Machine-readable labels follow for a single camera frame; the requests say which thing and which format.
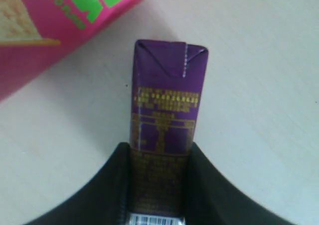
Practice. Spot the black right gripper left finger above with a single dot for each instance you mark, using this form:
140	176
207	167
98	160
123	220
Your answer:
102	201

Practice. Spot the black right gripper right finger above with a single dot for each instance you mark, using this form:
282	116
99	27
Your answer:
210	199

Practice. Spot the pink chips can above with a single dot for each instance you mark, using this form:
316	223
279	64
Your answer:
35	34

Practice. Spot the purple drink carton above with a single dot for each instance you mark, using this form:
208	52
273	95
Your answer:
167	83

